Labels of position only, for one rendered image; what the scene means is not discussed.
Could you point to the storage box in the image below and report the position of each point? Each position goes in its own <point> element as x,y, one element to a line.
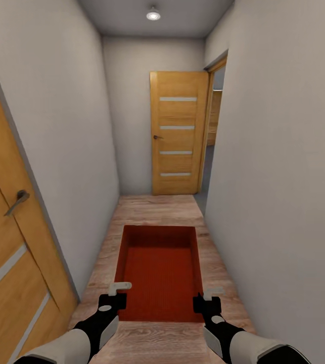
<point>162,263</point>

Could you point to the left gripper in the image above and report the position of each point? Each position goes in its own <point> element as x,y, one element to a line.
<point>119,299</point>

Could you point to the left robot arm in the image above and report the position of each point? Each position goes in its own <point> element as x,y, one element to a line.
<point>87,338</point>

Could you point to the downlight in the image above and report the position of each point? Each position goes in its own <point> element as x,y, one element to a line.
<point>153,14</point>

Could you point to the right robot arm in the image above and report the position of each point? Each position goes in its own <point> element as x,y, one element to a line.
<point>235,345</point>

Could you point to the garage door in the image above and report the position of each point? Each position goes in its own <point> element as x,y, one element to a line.
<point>214,115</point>

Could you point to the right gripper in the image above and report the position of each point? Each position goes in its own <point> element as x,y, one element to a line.
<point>200,305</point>

